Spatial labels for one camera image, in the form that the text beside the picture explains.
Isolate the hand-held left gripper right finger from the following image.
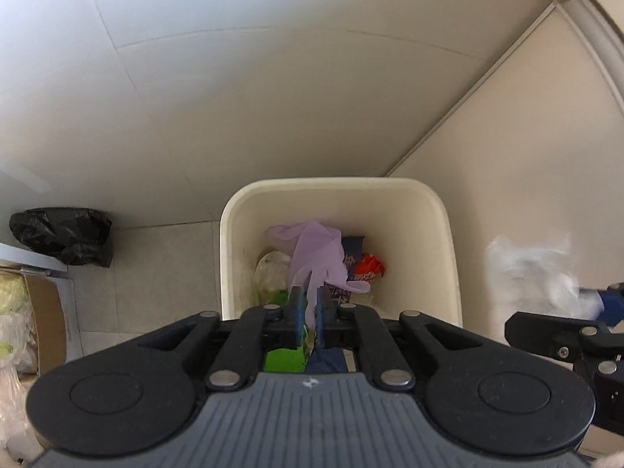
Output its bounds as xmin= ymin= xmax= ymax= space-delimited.
xmin=317 ymin=287 xmax=493 ymax=392

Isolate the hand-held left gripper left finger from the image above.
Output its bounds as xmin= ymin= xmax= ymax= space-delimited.
xmin=139 ymin=287 xmax=308 ymax=392

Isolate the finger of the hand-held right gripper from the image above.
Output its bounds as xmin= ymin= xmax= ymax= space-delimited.
xmin=504 ymin=311 xmax=624 ymax=430
xmin=580 ymin=282 xmax=624 ymax=327

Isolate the lime green wrapper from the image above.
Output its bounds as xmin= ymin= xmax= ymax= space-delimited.
xmin=263 ymin=290 xmax=305 ymax=375

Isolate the red orange snack packet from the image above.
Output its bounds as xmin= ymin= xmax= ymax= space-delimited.
xmin=352 ymin=252 xmax=387 ymax=282

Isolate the purple rubber glove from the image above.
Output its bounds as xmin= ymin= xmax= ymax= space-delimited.
xmin=266 ymin=221 xmax=372 ymax=332

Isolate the white plastic bag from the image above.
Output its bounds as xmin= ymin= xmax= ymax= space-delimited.
xmin=485 ymin=234 xmax=603 ymax=320

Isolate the dark blue snack bag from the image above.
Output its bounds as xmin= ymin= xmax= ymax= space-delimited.
xmin=307 ymin=235 xmax=366 ymax=376

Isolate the cream plastic trash bin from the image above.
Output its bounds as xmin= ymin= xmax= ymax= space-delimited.
xmin=219 ymin=178 xmax=463 ymax=347

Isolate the clear plastic bag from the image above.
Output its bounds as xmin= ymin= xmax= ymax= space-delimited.
xmin=256 ymin=250 xmax=293 ymax=303

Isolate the white cabinet door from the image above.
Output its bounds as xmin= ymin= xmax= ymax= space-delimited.
xmin=385 ymin=0 xmax=624 ymax=454

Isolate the brown cardboard box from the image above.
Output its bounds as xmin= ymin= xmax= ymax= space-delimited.
xmin=19 ymin=273 xmax=76 ymax=377

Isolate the black plastic bag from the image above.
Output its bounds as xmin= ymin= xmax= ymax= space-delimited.
xmin=9 ymin=207 xmax=114 ymax=268

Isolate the white flat panel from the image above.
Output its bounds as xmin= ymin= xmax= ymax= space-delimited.
xmin=0 ymin=241 xmax=69 ymax=278

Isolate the translucent plastic bags pile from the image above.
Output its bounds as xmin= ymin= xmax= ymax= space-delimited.
xmin=0 ymin=273 xmax=42 ymax=464

